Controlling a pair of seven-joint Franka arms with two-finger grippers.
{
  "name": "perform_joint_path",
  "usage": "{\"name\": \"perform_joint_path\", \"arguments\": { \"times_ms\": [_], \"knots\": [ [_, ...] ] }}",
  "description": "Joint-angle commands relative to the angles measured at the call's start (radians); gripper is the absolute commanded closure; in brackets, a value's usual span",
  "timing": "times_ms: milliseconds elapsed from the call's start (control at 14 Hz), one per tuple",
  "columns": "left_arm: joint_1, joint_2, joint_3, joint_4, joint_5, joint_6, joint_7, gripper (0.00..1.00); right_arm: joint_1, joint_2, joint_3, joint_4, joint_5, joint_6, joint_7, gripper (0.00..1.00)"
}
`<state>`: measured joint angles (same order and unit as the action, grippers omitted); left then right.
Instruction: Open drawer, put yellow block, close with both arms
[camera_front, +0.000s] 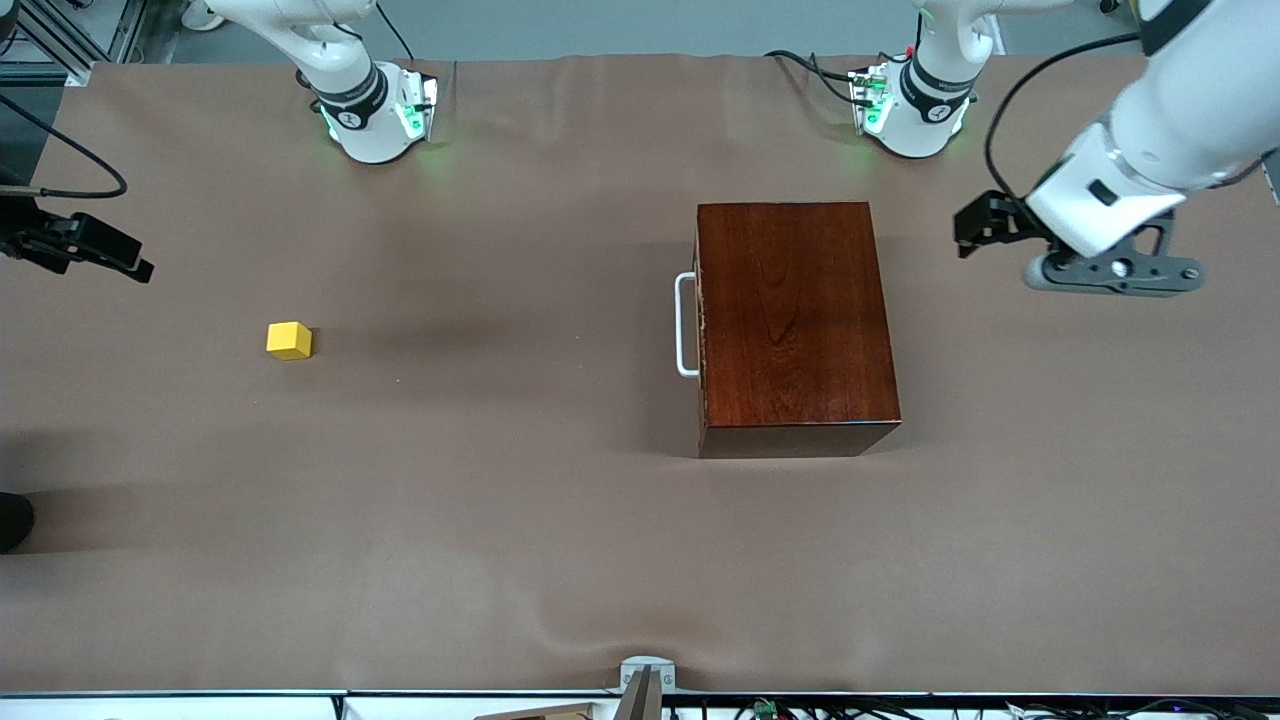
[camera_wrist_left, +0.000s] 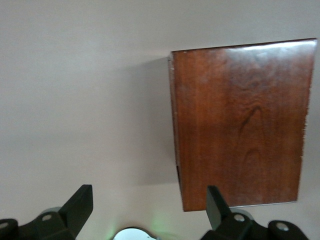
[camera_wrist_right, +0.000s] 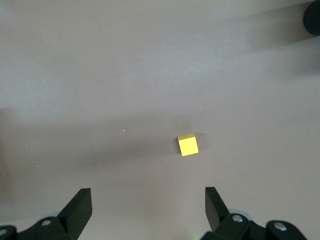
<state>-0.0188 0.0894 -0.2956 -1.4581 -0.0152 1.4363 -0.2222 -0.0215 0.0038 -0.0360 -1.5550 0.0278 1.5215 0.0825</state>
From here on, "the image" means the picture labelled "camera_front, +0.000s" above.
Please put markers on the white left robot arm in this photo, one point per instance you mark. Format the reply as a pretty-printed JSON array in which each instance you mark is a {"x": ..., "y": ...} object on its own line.
[{"x": 1200, "y": 100}]

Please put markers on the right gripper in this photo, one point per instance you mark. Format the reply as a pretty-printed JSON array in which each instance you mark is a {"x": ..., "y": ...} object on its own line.
[{"x": 32, "y": 243}]

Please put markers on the yellow cube block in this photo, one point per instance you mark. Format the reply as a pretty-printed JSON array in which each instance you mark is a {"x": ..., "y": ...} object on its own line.
[{"x": 289, "y": 341}]

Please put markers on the aluminium frame struts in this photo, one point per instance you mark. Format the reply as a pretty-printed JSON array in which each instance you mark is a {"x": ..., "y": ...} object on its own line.
[{"x": 40, "y": 72}]

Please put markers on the brown table cover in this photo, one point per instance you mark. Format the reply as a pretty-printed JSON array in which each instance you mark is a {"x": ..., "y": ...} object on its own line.
[{"x": 400, "y": 560}]

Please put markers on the black round object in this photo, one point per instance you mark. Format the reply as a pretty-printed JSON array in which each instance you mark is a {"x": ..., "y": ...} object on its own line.
[{"x": 12, "y": 522}]

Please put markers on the brown cardboard piece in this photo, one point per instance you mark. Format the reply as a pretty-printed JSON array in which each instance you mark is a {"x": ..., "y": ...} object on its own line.
[{"x": 560, "y": 713}]

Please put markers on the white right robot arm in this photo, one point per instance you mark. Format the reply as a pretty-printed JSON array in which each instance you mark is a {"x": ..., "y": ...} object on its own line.
[{"x": 360, "y": 120}]

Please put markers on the grey metal clamp bracket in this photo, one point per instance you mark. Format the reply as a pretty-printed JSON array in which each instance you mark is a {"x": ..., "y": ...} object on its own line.
[{"x": 647, "y": 668}]

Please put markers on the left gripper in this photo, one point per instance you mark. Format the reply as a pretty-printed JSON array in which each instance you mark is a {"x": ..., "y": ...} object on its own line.
[{"x": 1002, "y": 222}]

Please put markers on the dark brown wooden cabinet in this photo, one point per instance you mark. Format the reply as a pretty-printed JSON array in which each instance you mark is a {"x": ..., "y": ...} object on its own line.
[{"x": 800, "y": 320}]

